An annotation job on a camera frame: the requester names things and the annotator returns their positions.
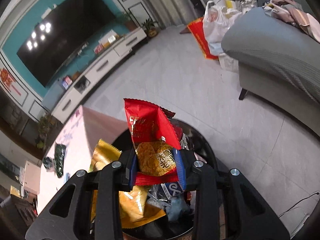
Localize red gift bag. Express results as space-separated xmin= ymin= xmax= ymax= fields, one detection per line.
xmin=187 ymin=17 xmax=219 ymax=60

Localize red snack bag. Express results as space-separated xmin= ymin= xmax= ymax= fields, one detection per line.
xmin=124 ymin=98 xmax=182 ymax=186

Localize red chinese knot decoration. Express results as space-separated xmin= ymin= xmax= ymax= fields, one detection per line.
xmin=0 ymin=68 xmax=21 ymax=96

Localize potted plant on floor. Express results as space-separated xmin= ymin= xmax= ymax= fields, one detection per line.
xmin=142 ymin=18 xmax=158 ymax=38

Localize pile of clothes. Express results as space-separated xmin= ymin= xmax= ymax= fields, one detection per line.
xmin=263 ymin=0 xmax=319 ymax=42

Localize dark crumpled wrapper ball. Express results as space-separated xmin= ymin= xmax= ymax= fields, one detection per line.
xmin=42 ymin=157 xmax=55 ymax=172

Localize grey sofa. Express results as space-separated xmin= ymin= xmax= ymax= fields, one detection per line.
xmin=222 ymin=7 xmax=319 ymax=134

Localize green snack wrapper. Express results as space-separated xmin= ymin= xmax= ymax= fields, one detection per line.
xmin=54 ymin=144 xmax=66 ymax=178

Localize white plastic shopping bag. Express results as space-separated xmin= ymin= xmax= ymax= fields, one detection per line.
xmin=203 ymin=0 xmax=242 ymax=56

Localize black round trash bin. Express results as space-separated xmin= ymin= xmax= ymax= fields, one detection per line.
xmin=111 ymin=118 xmax=221 ymax=240

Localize pink floral table cloth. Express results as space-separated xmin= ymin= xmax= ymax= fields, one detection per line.
xmin=37 ymin=106 xmax=127 ymax=213

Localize large black television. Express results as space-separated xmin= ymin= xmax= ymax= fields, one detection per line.
xmin=17 ymin=0 xmax=115 ymax=87

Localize potted plant by cabinet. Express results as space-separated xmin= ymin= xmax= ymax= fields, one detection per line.
xmin=116 ymin=12 xmax=138 ymax=31

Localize yellow snack bag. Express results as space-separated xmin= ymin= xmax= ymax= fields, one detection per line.
xmin=88 ymin=139 xmax=166 ymax=229

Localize large dark planter plants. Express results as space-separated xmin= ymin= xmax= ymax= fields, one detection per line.
xmin=35 ymin=113 xmax=56 ymax=151

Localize white tv cabinet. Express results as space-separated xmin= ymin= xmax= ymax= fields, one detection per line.
xmin=51 ymin=27 xmax=146 ymax=123

